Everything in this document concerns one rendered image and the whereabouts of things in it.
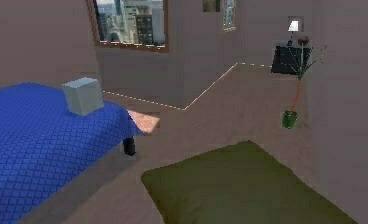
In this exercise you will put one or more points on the narrow pale framed window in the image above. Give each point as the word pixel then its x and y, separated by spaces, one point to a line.
pixel 229 14

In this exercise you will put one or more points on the house plant in green pot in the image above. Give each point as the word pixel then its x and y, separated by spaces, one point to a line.
pixel 289 119

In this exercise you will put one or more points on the blue quilted bed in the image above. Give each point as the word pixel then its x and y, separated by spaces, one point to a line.
pixel 35 146

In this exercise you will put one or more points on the white shade table lamp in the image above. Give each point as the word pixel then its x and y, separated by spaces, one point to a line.
pixel 294 26

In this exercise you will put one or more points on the olive green floor cloth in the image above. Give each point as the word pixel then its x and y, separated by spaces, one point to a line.
pixel 238 186

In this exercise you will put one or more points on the small dark framed picture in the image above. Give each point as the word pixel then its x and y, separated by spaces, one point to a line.
pixel 211 5

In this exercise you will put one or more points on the brown framed window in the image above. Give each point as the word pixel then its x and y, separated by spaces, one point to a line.
pixel 132 23

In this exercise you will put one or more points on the pale grey box pillow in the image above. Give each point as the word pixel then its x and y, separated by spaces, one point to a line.
pixel 82 96

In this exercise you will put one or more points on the black chest of drawers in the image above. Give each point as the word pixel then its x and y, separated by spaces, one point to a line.
pixel 287 60

